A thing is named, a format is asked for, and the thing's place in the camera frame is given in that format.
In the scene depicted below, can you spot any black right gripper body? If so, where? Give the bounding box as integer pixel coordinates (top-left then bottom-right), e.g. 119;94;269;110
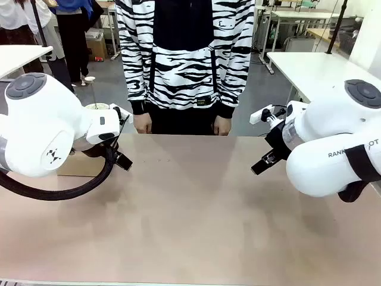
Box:
264;118;295;159

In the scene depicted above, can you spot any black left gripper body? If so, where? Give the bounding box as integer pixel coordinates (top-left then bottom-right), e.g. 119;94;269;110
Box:
82;144;110;159

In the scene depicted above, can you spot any person's left forearm zebra sleeve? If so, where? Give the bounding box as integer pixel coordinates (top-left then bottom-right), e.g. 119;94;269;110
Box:
219;56;251;119

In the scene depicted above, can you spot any person's right forearm zebra sleeve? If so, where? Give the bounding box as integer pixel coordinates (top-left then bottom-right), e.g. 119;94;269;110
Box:
120;56;149;116

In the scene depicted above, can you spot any person's right hand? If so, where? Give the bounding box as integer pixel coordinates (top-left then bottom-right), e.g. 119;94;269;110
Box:
133;114;153;135

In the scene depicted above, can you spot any person's left hand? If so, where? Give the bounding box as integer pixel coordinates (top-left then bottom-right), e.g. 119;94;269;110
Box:
213;115;233;136

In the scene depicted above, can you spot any brown cardboard box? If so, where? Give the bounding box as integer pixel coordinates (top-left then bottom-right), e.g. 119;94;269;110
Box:
57;151;106;178

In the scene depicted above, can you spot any beige round container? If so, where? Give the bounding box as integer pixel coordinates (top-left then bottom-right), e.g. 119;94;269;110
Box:
84;102;110;111

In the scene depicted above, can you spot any large white side table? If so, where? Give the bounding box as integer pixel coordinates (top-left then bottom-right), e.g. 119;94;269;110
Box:
266;51;381;104

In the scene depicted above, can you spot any grey chair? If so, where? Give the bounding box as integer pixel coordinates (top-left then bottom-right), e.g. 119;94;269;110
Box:
282;36;317;54

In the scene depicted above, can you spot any cardboard box with label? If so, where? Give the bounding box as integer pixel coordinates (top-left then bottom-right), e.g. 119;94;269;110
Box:
86;35;109;62

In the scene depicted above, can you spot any wooden tabletop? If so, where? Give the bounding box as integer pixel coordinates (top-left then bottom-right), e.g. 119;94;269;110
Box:
305;27;341;50

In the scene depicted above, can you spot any bystander in black trousers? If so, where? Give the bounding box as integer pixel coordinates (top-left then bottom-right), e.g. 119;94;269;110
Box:
55;0;104;85

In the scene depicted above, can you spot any white box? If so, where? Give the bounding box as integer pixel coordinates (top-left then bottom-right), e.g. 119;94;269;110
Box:
85;28;105;42

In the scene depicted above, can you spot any person in zebra hoodie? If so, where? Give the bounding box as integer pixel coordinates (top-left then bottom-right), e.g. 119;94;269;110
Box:
114;0;256;136

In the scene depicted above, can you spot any small white side table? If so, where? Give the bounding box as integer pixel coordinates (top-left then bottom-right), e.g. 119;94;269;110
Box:
0;44;54;80

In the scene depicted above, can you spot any dark mesh basket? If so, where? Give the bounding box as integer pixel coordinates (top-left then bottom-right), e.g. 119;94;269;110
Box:
338;29;359;52

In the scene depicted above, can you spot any bystander in light grey clothes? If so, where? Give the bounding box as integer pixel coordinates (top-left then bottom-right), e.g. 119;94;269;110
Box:
25;0;65;62

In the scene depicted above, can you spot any thin black stand pole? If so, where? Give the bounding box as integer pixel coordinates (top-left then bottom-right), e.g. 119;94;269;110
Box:
30;0;76;94

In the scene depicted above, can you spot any black pole with round foot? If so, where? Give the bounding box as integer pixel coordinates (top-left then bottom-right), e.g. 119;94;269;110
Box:
325;0;349;55

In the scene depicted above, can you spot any bystander in white top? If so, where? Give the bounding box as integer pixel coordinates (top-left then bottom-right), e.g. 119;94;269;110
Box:
0;0;45;74

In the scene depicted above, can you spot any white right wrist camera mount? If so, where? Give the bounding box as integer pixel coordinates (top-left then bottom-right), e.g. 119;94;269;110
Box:
249;104;288;126

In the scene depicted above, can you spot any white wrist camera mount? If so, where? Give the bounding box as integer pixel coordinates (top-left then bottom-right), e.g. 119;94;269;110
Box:
249;104;288;126
109;102;134;126

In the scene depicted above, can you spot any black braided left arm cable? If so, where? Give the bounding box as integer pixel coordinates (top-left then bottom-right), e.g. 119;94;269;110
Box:
0;142;120;201

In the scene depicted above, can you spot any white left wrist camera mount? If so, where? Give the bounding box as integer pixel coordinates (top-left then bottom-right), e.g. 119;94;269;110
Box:
109;102;134;126

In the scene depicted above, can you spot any white frame desk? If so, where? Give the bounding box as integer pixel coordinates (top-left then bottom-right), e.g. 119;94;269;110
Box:
253;4;341;74

